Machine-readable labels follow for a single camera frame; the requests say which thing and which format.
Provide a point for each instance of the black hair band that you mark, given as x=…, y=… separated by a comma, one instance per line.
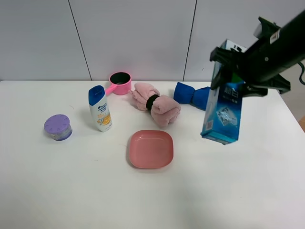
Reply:
x=150, y=101

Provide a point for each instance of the blue green toothpaste box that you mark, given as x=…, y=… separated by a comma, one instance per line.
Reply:
x=223, y=112

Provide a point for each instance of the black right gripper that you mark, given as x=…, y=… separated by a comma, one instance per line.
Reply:
x=260, y=64

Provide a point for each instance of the blue rolled towel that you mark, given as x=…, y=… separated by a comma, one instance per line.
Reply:
x=185, y=94

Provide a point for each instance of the pink rolled towel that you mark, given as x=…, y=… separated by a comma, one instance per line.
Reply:
x=165, y=110

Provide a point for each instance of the white blue shampoo bottle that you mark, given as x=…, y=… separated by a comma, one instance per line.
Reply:
x=99, y=108

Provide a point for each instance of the purple round air freshener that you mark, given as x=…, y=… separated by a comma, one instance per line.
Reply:
x=58, y=127

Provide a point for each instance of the pink square plate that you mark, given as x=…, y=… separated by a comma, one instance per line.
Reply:
x=150, y=149

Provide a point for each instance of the pink cup with handle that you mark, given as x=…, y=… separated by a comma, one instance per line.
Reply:
x=121, y=83

